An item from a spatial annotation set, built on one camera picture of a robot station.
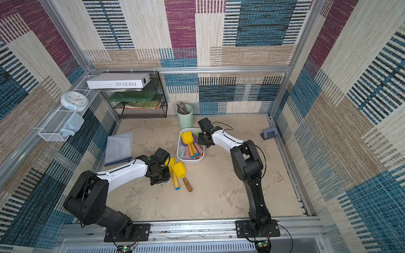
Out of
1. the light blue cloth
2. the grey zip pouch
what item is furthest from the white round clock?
the grey zip pouch

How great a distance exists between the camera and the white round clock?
0.74m

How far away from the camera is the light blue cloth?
2.19 feet
